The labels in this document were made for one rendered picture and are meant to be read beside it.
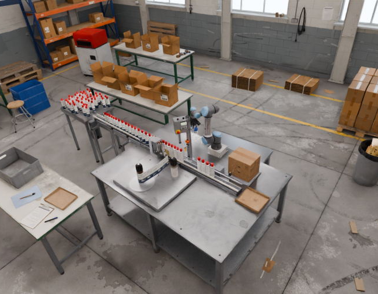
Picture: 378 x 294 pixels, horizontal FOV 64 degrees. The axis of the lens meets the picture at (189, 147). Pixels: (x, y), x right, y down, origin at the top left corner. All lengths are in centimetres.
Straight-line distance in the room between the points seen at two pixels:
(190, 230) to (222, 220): 36
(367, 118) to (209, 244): 411
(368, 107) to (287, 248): 310
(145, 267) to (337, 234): 251
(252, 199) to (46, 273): 268
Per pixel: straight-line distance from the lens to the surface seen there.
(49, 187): 421
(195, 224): 326
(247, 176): 362
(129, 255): 416
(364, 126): 634
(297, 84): 763
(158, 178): 372
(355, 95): 611
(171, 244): 388
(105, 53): 895
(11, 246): 491
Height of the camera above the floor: 337
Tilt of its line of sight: 37 degrees down
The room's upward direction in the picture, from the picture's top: 4 degrees counter-clockwise
